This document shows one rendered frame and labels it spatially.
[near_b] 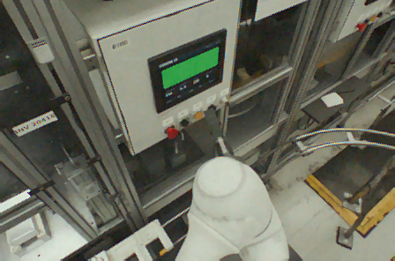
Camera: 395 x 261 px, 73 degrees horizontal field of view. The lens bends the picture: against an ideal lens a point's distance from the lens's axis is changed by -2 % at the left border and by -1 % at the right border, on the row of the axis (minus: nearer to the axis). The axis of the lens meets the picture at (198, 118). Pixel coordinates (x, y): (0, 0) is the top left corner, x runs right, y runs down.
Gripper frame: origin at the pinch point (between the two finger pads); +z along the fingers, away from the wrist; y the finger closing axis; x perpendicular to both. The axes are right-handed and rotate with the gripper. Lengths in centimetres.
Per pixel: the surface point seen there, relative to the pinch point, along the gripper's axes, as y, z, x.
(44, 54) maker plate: -36.3, 0.2, -26.6
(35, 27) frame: -41.4, 0.2, -24.4
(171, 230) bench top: 75, 6, -40
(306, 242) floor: 167, 1, 33
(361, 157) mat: 185, 54, 116
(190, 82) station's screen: -6.9, 10.7, -1.8
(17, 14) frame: -45, -1, -25
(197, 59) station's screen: -13.4, 11.0, 2.6
